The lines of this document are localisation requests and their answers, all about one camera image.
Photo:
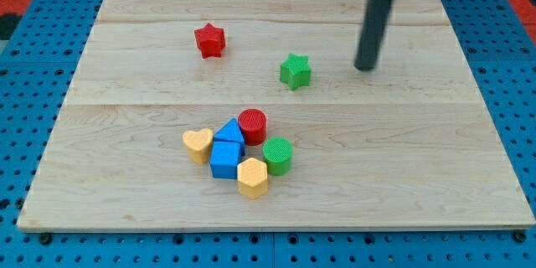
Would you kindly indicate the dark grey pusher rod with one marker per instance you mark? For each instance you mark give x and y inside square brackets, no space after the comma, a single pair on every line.
[372,34]

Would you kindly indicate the green star block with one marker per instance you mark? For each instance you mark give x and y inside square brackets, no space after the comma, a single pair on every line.
[295,71]

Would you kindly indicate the red star block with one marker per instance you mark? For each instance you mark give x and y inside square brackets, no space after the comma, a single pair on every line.
[210,40]

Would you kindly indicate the wooden board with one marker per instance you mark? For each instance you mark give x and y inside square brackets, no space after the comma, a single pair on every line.
[409,146]

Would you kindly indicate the red cylinder block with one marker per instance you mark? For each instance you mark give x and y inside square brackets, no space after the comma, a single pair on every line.
[253,124]

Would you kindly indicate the green cylinder block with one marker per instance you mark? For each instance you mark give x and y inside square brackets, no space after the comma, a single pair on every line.
[277,153]

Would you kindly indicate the blue triangle block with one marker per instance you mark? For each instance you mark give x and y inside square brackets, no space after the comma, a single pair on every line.
[231,132]

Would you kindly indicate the blue cube block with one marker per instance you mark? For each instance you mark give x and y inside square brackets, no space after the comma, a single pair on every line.
[225,157]

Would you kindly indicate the yellow hexagon block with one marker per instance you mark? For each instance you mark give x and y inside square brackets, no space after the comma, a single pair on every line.
[252,178]

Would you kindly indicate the yellow heart block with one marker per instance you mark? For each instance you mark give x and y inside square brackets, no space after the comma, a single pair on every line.
[198,144]

